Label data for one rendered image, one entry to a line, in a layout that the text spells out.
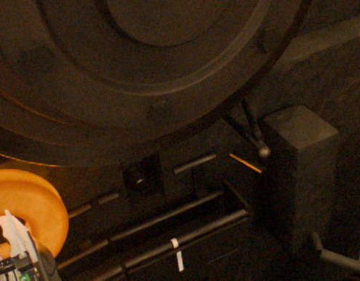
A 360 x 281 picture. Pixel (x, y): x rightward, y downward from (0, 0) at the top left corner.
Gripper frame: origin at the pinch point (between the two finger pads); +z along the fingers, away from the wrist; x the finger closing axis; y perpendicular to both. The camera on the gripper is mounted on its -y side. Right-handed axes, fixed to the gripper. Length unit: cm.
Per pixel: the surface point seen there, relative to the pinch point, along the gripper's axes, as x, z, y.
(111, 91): -13.8, -6.5, 21.2
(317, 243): -42.4, -12.9, -21.2
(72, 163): -9.9, -1.7, 7.2
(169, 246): -19.0, -6.9, -11.8
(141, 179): -20.0, 4.5, -11.2
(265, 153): -28.6, -10.9, 8.9
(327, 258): -42.3, -15.6, -21.4
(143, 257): -15.2, -6.8, -11.8
